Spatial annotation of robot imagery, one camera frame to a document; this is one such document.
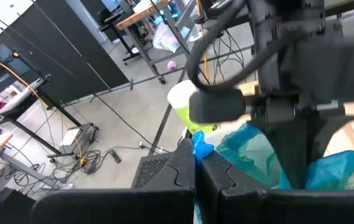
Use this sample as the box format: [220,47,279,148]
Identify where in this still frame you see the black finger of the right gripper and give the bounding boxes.
[306,115,354,164]
[247,118,308,190]

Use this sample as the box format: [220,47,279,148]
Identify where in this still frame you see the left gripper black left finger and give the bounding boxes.
[30,138,196,224]

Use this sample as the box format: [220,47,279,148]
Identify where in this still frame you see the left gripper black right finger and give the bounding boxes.
[200,151,354,224]

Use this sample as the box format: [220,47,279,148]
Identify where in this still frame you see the clear plastic bag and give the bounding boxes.
[152,21,180,54]

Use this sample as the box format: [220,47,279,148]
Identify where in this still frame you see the black perforated computer case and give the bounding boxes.
[131,152,177,189]

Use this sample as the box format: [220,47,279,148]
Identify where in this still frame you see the black power strip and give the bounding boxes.
[108,149,123,165]

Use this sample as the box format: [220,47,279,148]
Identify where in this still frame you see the green wipes canister white lid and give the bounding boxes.
[167,80,218,134]

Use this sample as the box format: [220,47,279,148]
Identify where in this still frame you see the grey rolling stand desk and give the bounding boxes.
[0,74,100,162]

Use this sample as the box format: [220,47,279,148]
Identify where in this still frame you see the black partition panels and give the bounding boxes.
[0,0,131,103]

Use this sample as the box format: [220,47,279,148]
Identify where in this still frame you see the wood top rolling table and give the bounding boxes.
[97,0,196,85]

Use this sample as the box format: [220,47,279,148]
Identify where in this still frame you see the black floor cable bundle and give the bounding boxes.
[8,149,109,187]

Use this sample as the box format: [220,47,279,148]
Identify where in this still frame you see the yellow cable with plug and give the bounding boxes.
[0,58,87,167]

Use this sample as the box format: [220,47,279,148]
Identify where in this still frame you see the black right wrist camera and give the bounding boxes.
[189,88,246,124]

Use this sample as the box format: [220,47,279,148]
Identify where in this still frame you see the long black floor cable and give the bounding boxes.
[92,93,173,154]

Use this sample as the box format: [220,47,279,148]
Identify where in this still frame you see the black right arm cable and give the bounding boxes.
[185,0,308,93]

